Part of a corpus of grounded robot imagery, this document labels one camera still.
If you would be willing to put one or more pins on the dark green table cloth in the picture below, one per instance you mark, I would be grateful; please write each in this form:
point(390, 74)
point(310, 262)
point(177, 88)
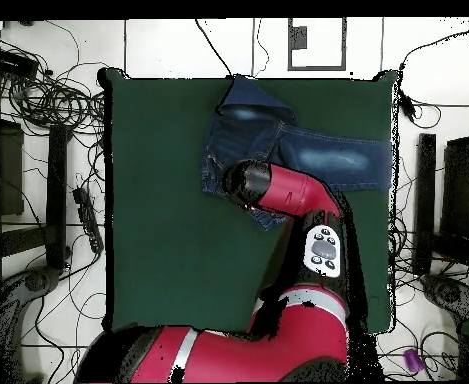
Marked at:
point(170, 260)

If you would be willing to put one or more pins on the black box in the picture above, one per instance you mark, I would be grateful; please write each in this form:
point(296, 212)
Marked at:
point(10, 62)

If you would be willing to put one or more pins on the black power adapter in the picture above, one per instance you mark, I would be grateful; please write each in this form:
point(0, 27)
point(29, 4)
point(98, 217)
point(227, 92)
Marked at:
point(406, 107)

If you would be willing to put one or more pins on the blue denim jeans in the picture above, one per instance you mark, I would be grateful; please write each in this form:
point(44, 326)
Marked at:
point(250, 132)

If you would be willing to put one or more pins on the black power strip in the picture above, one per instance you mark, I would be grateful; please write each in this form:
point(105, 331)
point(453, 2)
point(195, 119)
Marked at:
point(88, 218)

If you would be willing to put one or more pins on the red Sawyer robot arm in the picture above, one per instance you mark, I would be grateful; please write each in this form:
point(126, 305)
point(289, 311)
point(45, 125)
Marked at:
point(294, 192)

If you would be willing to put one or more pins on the purple object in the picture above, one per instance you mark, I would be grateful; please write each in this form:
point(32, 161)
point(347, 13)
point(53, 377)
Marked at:
point(413, 360)

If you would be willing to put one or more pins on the grey rectangular floor frame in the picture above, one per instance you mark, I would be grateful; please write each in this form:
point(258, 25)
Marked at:
point(299, 38)

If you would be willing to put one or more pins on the black table frame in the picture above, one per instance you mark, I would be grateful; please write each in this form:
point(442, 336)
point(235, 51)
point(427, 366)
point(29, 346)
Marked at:
point(56, 180)
point(426, 180)

